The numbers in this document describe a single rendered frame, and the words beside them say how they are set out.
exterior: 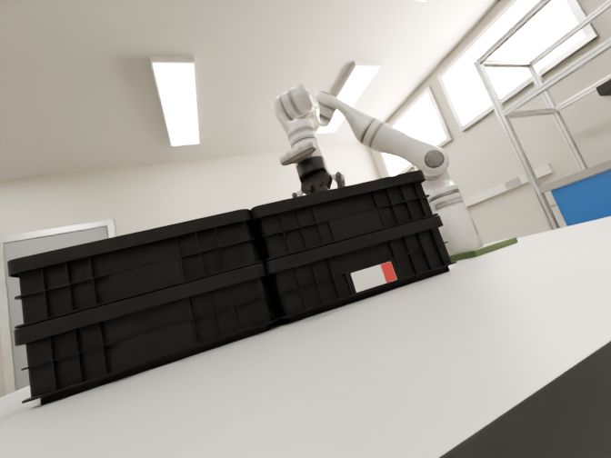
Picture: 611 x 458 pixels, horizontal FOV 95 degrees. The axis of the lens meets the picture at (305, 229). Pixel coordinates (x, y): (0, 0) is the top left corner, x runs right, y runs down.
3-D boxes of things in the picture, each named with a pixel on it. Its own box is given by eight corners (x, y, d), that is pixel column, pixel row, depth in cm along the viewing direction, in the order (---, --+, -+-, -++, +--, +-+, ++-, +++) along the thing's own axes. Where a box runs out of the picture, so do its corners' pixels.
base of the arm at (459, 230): (462, 250, 90) (443, 201, 93) (488, 243, 82) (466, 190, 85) (442, 256, 86) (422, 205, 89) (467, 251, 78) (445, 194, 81)
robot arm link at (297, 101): (299, 77, 66) (315, 85, 78) (269, 96, 69) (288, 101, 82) (312, 105, 67) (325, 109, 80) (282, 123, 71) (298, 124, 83)
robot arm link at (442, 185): (410, 162, 96) (427, 209, 93) (412, 152, 86) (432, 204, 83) (437, 152, 93) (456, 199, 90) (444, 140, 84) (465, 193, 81)
